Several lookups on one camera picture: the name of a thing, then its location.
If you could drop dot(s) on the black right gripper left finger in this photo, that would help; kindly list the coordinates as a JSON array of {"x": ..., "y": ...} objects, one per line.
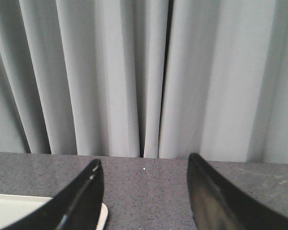
[{"x": 76, "y": 207}]

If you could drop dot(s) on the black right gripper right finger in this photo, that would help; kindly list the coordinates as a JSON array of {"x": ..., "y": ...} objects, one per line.
[{"x": 217, "y": 204}]

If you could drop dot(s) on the cream rectangular tray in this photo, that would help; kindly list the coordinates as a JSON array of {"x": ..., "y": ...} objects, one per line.
[{"x": 15, "y": 207}]

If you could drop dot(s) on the grey curtain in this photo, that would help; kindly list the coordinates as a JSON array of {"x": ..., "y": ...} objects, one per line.
[{"x": 145, "y": 78}]

